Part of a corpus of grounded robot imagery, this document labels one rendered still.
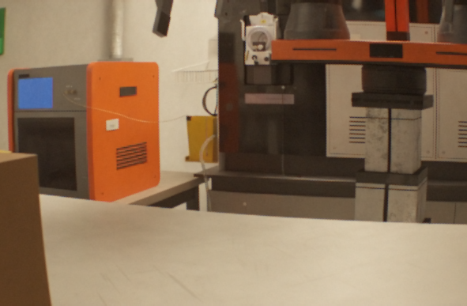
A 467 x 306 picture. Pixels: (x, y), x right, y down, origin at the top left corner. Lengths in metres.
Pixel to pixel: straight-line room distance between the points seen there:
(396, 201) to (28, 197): 1.12
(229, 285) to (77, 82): 1.33
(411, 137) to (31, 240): 1.12
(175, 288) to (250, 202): 1.63
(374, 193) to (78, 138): 0.91
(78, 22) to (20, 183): 3.76
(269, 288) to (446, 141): 1.58
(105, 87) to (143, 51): 1.85
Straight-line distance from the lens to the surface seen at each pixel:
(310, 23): 1.32
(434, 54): 1.24
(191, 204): 2.39
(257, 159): 2.24
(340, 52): 1.28
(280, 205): 2.13
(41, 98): 1.91
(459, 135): 2.08
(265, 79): 2.11
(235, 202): 2.18
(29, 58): 4.21
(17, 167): 0.21
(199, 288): 0.55
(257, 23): 2.12
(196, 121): 2.30
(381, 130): 1.29
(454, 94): 2.07
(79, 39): 3.94
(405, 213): 1.29
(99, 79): 1.81
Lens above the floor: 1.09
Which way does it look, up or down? 7 degrees down
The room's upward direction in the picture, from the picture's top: straight up
